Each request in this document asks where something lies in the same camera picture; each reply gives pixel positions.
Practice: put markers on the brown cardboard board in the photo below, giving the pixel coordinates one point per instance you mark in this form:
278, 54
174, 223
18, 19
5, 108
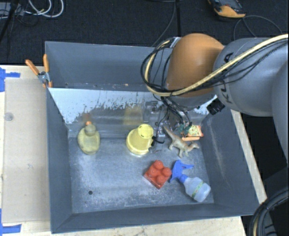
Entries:
24, 144

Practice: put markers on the black cylinder on white bracket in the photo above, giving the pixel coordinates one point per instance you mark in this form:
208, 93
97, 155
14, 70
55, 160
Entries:
215, 106

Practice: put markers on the orange and green toy food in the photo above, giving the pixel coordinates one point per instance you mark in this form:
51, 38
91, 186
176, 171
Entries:
194, 132

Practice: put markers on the grey metal bin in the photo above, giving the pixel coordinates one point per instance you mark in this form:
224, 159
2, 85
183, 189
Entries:
115, 181

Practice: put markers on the tan toy dinosaur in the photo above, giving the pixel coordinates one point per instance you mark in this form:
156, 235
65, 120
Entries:
179, 143

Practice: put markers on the red toy brick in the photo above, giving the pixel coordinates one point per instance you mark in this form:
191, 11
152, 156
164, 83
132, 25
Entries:
157, 173

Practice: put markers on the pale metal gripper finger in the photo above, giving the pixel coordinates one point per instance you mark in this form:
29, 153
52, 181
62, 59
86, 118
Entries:
160, 139
160, 130

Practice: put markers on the clear spray bottle blue trigger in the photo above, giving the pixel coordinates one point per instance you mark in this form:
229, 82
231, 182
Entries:
196, 187

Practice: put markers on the yellow plastic cup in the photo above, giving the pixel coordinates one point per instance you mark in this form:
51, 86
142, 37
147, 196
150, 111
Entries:
140, 139

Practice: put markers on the yellow bottle with orange cap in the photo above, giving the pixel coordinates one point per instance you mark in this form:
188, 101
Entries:
89, 140

